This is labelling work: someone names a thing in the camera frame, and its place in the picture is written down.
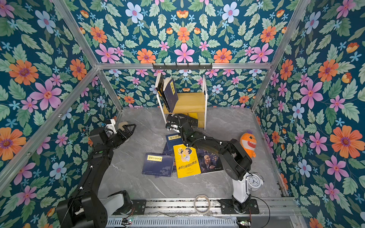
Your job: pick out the black wolf cover book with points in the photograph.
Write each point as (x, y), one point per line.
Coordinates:
(192, 116)

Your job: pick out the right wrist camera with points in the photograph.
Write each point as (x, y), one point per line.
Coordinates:
(172, 125)

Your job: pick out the navy book yellow label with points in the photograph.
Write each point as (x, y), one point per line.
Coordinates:
(170, 94)

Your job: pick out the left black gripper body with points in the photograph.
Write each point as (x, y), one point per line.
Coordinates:
(115, 139)

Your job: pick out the dark old man cover book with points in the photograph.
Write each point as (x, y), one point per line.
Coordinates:
(209, 162)

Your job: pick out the yellow cartoon cover book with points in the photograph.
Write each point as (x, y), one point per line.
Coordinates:
(186, 159)

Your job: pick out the beige glasses case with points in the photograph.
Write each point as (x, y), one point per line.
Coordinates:
(123, 124)

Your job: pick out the navy book underneath pile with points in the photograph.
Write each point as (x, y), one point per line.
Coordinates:
(159, 165)

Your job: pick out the dark book leaning on shelf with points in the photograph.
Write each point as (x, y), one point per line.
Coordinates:
(159, 88)

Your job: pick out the orange shark plush toy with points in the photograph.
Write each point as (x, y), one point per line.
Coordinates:
(248, 142)

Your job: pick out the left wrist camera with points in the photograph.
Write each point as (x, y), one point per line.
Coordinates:
(110, 125)

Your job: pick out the black hook rail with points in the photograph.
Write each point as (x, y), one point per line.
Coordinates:
(176, 66)

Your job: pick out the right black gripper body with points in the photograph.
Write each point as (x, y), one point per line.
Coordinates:
(191, 122)

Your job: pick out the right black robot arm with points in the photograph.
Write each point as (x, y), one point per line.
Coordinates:
(234, 158)

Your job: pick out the white alarm clock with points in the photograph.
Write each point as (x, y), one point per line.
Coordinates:
(254, 181)

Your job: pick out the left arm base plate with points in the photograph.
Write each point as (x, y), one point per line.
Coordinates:
(134, 207)

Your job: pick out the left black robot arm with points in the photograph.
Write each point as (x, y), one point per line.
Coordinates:
(84, 209)

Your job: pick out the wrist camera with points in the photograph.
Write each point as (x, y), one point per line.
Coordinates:
(110, 125)
(172, 125)

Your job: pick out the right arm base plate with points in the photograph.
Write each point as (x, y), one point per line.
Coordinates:
(231, 206)

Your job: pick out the navy book at back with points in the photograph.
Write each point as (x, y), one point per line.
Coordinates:
(172, 140)

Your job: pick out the clear tape roll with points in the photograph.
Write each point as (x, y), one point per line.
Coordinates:
(202, 205)

